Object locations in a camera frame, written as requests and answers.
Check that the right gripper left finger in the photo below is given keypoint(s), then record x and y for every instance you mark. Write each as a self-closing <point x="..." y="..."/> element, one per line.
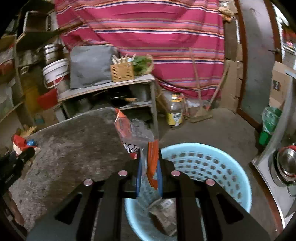
<point x="92" y="211"/>

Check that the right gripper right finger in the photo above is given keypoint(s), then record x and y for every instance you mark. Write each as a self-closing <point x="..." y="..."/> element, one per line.
<point x="204" y="210"/>

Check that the red foil snack bag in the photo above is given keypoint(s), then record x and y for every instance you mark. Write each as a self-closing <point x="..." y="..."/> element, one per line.
<point x="20" y="145"/>

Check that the grey printed wrapper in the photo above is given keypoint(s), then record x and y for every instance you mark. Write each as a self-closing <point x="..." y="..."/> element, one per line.
<point x="165" y="212"/>

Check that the clear orange snack wrapper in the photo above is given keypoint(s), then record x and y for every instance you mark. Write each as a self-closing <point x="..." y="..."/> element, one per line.
<point x="138" y="148"/>

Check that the blue crumpled plastic bag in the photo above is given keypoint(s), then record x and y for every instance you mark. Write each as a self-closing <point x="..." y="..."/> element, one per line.
<point x="31" y="143"/>

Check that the yellow egg tray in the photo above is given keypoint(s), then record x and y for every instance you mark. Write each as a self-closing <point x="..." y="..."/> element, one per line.
<point x="27" y="131"/>

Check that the light blue laundry basket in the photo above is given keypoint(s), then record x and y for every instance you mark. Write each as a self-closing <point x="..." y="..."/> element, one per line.
<point x="199" y="162"/>

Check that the red plastic basket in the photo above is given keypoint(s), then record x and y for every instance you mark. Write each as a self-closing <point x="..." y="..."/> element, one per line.
<point x="48" y="100"/>

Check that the cooking oil bottle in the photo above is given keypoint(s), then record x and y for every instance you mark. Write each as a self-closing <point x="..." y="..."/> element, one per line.
<point x="174" y="116"/>

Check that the white plastic bucket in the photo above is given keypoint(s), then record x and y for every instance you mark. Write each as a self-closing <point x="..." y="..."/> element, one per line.
<point x="56" y="72"/>

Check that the green plastic bag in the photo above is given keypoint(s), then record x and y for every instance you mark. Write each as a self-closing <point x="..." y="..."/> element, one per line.
<point x="270" y="118"/>

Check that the steel pot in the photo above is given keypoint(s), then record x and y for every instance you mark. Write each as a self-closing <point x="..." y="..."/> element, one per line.
<point x="51" y="53"/>

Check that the grey low shelf table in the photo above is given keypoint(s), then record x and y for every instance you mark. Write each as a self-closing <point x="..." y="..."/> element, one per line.
<point x="114" y="94"/>

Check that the yellow utensil holder box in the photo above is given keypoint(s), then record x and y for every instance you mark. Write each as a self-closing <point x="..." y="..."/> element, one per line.
<point x="122" y="68"/>

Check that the cardboard box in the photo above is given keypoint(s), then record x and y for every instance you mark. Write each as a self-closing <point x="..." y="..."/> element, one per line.
<point x="279" y="85"/>

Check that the green leafy vegetables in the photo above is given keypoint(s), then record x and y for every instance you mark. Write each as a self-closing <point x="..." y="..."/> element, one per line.
<point x="143" y="65"/>

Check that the pink striped curtain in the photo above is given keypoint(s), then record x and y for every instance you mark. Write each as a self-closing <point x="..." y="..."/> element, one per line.
<point x="163" y="29"/>

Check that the wooden handled broom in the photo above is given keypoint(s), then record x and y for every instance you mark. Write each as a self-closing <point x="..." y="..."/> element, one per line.
<point x="203" y="113"/>

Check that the wooden wall shelf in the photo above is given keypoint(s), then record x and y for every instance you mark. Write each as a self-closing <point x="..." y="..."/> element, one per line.
<point x="22" y="59"/>

